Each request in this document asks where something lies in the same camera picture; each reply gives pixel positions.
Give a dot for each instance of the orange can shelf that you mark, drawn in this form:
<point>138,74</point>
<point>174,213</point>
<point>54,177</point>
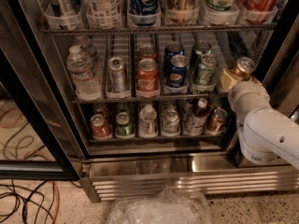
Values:
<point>243,67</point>
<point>217,120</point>

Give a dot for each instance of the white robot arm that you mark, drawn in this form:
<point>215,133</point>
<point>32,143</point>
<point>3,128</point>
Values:
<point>264,133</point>

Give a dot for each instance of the front green can middle shelf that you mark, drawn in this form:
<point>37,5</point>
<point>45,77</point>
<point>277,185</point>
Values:
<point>205,69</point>

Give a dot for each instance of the rear green can middle shelf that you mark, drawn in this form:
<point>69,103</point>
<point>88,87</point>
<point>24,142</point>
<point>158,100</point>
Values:
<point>198,49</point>

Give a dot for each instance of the orange can bottom shelf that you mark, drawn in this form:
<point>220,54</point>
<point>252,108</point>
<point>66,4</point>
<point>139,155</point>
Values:
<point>217,120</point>

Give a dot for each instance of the front blue Pepsi can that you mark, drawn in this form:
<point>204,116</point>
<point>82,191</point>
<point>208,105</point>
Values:
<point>177,70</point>

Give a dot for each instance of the blue pepsi can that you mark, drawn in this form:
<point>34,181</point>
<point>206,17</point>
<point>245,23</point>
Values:
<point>170,50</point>
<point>177,70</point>

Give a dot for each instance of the brown drink bottle bottom shelf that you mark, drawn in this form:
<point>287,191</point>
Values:
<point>196,118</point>

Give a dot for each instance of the rear blue Pepsi can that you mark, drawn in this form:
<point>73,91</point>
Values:
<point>170,50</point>

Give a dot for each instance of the pale green can bottom shelf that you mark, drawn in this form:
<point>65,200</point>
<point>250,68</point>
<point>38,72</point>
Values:
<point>171,121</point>

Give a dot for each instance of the Coca-Cola bottle top shelf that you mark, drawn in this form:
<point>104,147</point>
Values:
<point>258,11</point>

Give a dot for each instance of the front red Coca-Cola can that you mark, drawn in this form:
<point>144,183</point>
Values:
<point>147,75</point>

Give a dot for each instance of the red coca-cola can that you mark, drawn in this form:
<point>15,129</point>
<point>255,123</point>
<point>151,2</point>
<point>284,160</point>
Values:
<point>147,75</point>
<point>147,51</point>

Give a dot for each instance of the rear red Coca-Cola can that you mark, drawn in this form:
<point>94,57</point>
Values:
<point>147,51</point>

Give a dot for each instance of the water bottle bottom shelf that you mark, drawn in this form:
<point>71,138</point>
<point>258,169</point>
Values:
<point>147,124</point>

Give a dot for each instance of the stainless steel fridge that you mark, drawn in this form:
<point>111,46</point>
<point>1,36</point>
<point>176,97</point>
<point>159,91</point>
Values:
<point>119,167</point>

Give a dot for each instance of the silver can middle shelf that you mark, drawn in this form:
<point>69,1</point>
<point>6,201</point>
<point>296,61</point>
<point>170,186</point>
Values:
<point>118,74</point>

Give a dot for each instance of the Pepsi bottle top shelf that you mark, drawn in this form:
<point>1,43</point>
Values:
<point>144,12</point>

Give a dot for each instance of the red can bottom shelf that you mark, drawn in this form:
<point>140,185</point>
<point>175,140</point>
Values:
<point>99,126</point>

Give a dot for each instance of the clear bottle top shelf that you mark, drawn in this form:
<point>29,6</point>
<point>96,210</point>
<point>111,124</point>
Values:
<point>104,14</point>

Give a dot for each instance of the glass fridge door left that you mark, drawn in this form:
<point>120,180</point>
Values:
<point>45,144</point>

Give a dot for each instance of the front clear water bottle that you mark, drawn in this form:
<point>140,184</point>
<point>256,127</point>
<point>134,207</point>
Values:
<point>83,74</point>

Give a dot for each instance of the clear water bottle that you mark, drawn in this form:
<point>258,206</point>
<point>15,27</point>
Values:
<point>83,74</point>
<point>87,45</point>

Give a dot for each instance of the clear crumpled plastic bag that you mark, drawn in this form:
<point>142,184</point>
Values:
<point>170,206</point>

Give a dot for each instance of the rear clear water bottle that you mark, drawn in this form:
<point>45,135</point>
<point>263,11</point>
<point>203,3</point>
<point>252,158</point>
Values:
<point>87,45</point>

